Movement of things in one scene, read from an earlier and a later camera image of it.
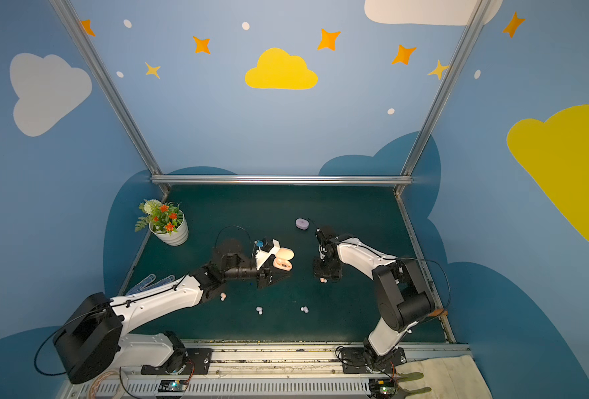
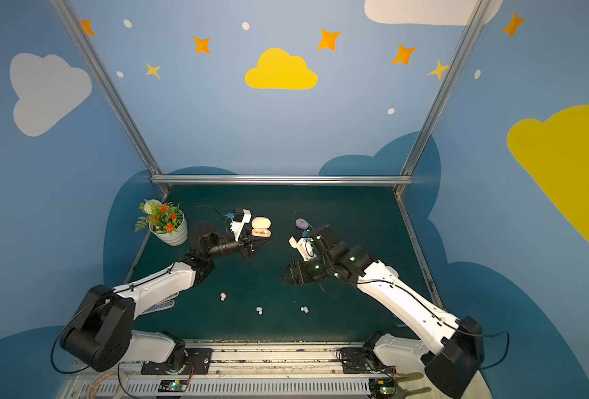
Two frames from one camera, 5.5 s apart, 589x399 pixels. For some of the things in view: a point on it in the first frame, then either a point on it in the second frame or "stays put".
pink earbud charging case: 282,260 -> 261,225
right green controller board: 381,387 stays put
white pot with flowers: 166,221 stays put
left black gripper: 265,272 -> 247,247
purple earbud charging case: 302,224 stays put
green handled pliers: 401,393 stays put
